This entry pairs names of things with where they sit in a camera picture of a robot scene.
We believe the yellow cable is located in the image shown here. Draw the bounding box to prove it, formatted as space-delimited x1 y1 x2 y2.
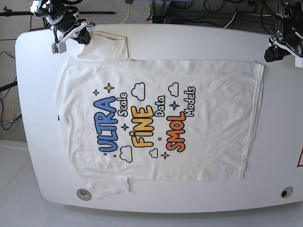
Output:
121 0 133 24

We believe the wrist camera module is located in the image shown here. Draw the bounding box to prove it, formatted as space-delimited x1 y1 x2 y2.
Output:
52 42 67 54
294 56 303 69

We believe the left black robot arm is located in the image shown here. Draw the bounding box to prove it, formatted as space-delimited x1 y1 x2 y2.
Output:
260 0 303 68

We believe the right table grommet hole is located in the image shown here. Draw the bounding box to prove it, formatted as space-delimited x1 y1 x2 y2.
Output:
281 186 294 198

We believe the left-arm white gripper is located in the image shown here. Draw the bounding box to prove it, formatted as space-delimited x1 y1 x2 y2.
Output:
264 36 303 62

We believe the black tripod stand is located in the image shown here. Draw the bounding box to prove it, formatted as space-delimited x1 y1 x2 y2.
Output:
0 7 114 92

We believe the white printed T-shirt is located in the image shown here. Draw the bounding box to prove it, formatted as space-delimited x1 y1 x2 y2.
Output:
55 32 265 198

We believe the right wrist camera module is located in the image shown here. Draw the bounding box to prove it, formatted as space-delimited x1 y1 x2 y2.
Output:
52 42 67 54

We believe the left table grommet hole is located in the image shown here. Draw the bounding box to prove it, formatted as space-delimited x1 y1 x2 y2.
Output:
76 189 92 201

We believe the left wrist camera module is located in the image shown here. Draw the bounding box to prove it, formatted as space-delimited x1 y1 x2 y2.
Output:
294 56 303 69

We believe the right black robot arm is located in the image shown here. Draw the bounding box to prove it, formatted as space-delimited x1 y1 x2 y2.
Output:
30 0 94 45

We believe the right-arm white gripper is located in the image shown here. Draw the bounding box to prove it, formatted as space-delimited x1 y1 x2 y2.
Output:
51 20 95 44

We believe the table grommet hole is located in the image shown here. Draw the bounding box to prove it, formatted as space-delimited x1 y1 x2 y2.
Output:
281 186 294 198
76 189 92 201

